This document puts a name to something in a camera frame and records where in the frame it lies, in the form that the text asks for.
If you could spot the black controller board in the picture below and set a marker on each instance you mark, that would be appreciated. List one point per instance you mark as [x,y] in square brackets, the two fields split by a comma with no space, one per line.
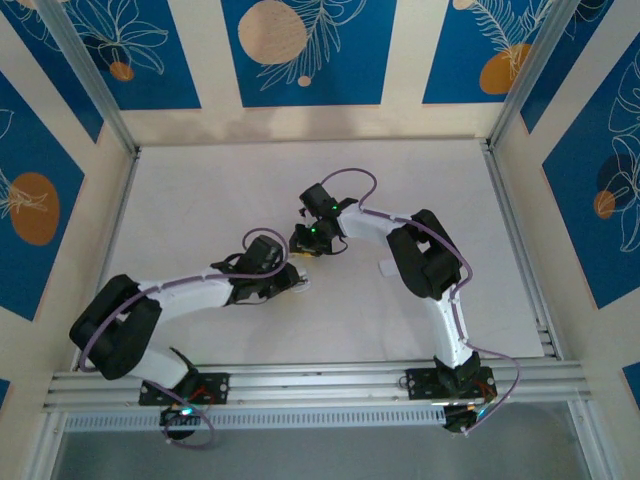
[175,415]
[457,420]

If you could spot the wide aluminium base rail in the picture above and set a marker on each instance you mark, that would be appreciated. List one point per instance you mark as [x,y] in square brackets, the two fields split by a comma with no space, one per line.
[310,385]

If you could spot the aluminium frame post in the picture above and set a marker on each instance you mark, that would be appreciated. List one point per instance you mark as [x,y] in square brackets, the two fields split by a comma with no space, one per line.
[532,70]
[592,450]
[45,460]
[92,75]

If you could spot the white remote control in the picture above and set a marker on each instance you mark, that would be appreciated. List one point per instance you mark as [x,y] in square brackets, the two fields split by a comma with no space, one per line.
[305,286]

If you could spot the blue floral wall poster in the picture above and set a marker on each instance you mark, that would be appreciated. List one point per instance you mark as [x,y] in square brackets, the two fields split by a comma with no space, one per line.
[575,225]
[20,280]
[575,75]
[150,85]
[55,85]
[450,50]
[4,395]
[632,385]
[350,75]

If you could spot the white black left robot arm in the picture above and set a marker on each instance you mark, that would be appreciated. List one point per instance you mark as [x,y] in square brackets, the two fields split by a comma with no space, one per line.
[190,295]

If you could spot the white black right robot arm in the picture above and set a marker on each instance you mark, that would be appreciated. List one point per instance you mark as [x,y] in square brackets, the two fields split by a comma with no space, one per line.
[450,325]

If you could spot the aluminium table side rail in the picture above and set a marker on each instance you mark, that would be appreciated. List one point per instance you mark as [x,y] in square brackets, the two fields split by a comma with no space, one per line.
[111,245]
[501,185]

